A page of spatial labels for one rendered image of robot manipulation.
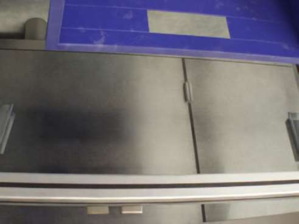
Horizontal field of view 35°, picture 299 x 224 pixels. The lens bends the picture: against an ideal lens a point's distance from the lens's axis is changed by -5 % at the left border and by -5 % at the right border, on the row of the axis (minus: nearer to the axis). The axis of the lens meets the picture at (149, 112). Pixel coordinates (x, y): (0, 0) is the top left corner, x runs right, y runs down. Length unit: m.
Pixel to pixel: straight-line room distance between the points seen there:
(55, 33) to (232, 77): 0.74
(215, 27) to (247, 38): 0.68
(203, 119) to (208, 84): 0.10
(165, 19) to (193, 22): 0.08
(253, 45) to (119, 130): 0.49
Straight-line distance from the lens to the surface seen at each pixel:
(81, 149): 1.09
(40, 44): 1.21
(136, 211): 0.75
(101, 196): 0.72
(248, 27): 0.74
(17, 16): 1.31
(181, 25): 1.37
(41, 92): 1.14
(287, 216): 0.90
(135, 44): 0.66
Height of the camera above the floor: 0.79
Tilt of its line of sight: 25 degrees down
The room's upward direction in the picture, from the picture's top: 174 degrees clockwise
